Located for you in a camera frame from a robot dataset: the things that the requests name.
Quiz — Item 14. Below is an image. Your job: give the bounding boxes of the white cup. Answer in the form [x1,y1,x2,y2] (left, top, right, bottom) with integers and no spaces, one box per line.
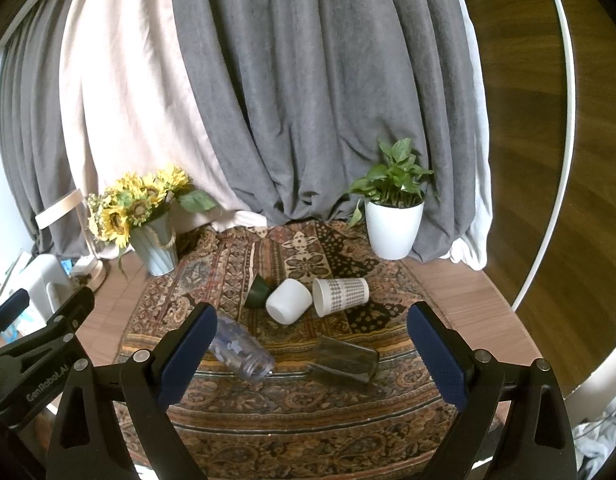
[266,279,313,325]

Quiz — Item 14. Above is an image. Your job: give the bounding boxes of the ribbed blue-grey vase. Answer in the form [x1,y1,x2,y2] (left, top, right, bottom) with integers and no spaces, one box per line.
[129,210,179,277]

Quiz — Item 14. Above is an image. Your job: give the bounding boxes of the dark glass cup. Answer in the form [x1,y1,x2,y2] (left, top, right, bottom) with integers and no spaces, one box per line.
[308,336,379,386]

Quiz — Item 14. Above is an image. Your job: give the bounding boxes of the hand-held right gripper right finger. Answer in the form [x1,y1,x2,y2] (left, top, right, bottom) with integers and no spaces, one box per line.
[407,302,579,480]

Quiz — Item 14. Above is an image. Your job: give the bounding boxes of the green leafy plant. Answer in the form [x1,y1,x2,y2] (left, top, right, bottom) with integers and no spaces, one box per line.
[347,138,435,227]

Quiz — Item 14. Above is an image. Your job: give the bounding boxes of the clear printed plastic cup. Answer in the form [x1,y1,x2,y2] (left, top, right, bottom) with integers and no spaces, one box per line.
[208,316,277,384]

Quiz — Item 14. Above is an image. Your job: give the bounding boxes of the patterned paper cup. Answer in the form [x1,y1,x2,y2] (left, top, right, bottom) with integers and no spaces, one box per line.
[312,276,371,317]

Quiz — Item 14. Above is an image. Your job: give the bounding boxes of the wide grey curtain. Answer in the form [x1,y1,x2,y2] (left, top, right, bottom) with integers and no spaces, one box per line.
[152,0,489,264]

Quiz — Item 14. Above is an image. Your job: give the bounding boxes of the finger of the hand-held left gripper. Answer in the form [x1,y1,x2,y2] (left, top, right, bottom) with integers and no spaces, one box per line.
[44,287,96,341]
[0,288,31,348]

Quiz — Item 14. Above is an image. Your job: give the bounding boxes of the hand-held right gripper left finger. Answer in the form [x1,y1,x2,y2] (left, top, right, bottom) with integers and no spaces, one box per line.
[46,302,219,480]

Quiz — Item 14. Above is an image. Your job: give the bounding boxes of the white plastic appliance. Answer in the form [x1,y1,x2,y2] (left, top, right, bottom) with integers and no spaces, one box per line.
[5,254,71,322]

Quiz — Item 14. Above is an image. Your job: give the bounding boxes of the grey white crumpled cloth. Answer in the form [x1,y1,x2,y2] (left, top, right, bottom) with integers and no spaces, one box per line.
[570,390,616,480]

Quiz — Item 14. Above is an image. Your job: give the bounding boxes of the dark green cup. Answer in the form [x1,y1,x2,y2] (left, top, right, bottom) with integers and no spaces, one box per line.
[244,274,277,310]

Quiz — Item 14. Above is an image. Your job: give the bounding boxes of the beige desk lamp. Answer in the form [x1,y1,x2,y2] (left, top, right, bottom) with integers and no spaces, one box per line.
[35,187,111,291]

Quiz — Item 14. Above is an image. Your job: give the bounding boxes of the white curtain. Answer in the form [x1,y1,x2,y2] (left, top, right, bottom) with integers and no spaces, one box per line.
[445,0,494,272]

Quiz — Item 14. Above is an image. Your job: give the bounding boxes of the beige curtain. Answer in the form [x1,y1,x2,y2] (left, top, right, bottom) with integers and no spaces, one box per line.
[60,0,269,261]

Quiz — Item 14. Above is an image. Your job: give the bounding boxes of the white hoop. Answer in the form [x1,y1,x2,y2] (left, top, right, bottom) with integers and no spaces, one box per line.
[508,0,574,314]

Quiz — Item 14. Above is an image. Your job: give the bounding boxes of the white plant pot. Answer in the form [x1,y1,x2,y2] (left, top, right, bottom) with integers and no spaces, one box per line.
[364,200,425,261]

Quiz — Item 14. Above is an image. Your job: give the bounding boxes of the patterned table cloth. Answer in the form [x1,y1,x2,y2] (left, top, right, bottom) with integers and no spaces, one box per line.
[112,220,504,480]

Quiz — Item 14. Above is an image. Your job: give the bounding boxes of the sunflower bouquet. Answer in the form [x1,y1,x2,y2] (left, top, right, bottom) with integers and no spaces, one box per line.
[86,165,219,273]

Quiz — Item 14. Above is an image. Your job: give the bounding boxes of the narrow grey curtain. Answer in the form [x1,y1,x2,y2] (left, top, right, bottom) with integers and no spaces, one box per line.
[0,10,96,261]

